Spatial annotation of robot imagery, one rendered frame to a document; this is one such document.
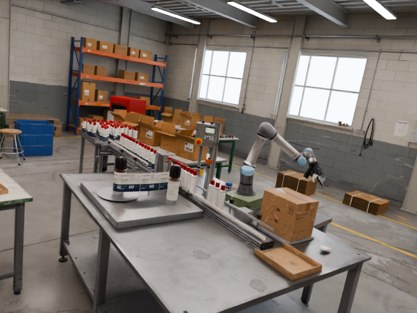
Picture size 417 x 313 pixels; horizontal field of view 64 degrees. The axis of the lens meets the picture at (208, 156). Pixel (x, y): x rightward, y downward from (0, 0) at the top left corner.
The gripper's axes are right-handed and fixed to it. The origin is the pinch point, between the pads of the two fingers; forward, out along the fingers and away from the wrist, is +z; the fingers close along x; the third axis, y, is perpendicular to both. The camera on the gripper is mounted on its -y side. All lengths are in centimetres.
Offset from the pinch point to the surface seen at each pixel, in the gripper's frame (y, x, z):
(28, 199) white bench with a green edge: -129, -187, -7
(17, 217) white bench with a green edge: -143, -189, 3
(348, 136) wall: -76, 414, -257
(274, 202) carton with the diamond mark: -6, -66, 27
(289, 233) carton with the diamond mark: -4, -61, 50
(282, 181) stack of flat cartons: -189, 281, -170
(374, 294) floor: -35, 116, 79
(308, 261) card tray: 6, -66, 72
